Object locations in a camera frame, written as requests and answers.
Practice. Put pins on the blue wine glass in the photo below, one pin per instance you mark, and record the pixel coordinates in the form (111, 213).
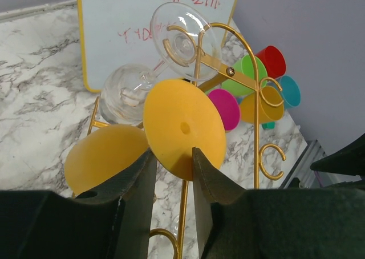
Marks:
(290, 93)

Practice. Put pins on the clear wine glass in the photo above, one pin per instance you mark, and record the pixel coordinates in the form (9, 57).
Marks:
(186, 44)
(175, 226)

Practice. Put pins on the yellow wine glass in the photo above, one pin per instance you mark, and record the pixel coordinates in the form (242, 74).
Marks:
(267, 113)

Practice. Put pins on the teal green cube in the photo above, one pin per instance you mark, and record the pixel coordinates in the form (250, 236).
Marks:
(268, 126)

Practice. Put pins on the gold wire glass rack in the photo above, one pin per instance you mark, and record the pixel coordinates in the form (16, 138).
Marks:
(227, 72)

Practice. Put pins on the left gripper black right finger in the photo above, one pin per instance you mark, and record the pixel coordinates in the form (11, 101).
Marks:
(234, 222)

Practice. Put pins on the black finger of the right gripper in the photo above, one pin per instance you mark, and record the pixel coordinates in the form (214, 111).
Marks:
(347, 161)

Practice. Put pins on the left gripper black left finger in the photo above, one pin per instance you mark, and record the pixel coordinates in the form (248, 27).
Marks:
(111, 220)

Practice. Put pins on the gold framed whiteboard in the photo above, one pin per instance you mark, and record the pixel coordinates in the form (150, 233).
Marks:
(117, 32)

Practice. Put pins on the pink wine glass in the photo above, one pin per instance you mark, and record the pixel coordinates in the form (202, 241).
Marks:
(227, 106)

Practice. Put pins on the orange wine glass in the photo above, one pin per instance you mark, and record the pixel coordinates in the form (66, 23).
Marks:
(177, 117)

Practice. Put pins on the red wine glass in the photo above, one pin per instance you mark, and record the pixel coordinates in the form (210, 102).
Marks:
(273, 60)

